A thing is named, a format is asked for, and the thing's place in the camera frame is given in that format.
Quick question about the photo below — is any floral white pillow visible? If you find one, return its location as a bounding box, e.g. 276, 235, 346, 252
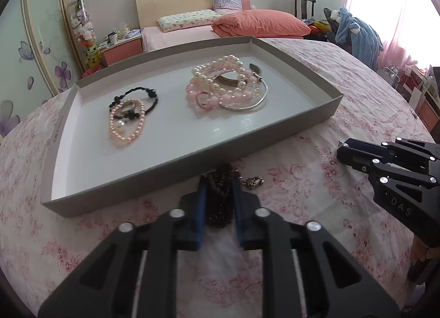
157, 9, 222, 33

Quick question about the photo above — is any wardrobe with purple flower doors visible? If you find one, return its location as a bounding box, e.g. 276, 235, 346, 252
0, 0, 88, 140

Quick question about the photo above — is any cream and pink headboard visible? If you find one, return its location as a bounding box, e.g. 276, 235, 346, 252
134, 0, 252, 29

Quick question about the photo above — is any large pink bead bracelet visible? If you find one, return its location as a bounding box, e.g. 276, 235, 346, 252
185, 78, 255, 110

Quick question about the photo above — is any white pearl bracelet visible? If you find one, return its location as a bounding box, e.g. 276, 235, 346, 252
192, 55, 258, 98

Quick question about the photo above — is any grey cardboard tray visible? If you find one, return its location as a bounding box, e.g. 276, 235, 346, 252
41, 36, 343, 217

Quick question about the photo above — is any folded coral duvet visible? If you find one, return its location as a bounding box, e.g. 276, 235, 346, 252
211, 9, 312, 40

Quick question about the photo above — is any person's right hand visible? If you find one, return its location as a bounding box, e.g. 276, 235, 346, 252
412, 238, 440, 264

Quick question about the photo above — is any small metal pendant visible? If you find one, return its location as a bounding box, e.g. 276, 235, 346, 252
241, 175, 265, 190

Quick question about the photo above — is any pink pearl necklace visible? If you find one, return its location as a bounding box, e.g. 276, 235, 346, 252
108, 98, 147, 149

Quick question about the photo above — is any thin silver bangle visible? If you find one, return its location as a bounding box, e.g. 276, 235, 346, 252
216, 78, 269, 113

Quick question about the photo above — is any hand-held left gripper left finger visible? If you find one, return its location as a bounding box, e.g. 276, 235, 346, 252
38, 175, 208, 318

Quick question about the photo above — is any purple patterned pillow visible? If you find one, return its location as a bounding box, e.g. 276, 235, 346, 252
211, 0, 243, 15

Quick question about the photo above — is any pink ring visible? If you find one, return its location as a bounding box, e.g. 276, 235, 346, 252
196, 93, 215, 111

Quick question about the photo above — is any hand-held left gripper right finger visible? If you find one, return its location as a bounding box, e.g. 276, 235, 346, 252
231, 177, 401, 318

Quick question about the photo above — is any silver cuff bracelet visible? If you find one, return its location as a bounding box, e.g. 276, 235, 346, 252
212, 63, 265, 89

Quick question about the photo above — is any dark brown bead bracelet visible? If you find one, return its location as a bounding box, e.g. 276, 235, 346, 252
204, 163, 242, 228

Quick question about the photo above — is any dark wooden chair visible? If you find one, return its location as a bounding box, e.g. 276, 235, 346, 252
292, 0, 316, 20

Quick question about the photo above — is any pink curtain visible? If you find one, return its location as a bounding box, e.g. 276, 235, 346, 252
344, 0, 440, 76

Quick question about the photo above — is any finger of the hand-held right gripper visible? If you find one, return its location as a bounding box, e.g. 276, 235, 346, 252
336, 146, 440, 248
344, 137, 440, 176

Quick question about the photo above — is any silver ring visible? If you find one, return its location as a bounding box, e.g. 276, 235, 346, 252
118, 99, 138, 113

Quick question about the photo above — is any storage shelf with boxes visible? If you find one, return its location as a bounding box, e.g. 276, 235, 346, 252
400, 63, 440, 130

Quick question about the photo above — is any red trash bin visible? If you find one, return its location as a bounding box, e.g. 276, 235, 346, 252
82, 66, 104, 79

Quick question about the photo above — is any black bead bracelet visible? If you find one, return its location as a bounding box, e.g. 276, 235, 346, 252
108, 87, 160, 121

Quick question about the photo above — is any blue plush garment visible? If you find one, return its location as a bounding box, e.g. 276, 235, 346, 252
335, 7, 384, 72

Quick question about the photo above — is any clear tube of plush toys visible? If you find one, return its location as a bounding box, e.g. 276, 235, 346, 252
67, 0, 104, 72

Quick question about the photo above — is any pink bed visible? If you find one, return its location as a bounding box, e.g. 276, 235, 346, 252
134, 0, 312, 53

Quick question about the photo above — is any pink and cream nightstand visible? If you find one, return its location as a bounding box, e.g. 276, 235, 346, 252
98, 29, 144, 67

